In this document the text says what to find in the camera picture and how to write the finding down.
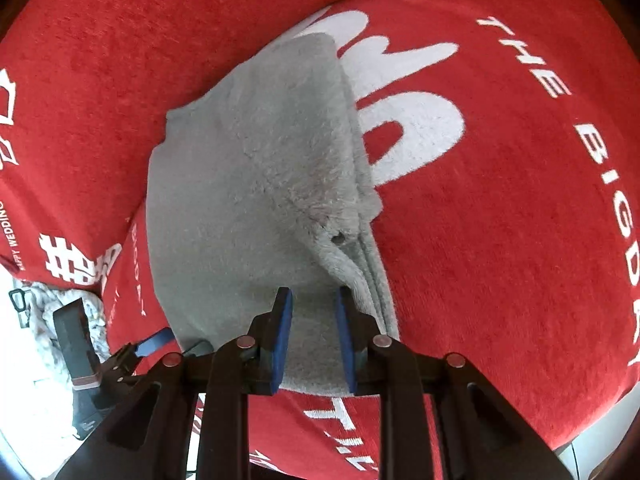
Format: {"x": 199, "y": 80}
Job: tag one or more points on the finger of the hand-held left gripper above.
{"x": 155, "y": 338}
{"x": 199, "y": 348}

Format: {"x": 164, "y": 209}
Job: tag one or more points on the metal buckle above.
{"x": 19, "y": 305}

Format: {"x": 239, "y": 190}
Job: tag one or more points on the red printed blanket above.
{"x": 500, "y": 210}

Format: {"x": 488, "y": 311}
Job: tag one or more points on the grey fleece sweater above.
{"x": 250, "y": 185}

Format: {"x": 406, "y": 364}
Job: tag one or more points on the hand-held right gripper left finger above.
{"x": 281, "y": 340}

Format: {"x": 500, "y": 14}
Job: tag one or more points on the white knitted cloth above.
{"x": 45, "y": 310}

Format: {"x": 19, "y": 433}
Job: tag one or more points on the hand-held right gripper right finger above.
{"x": 347, "y": 340}

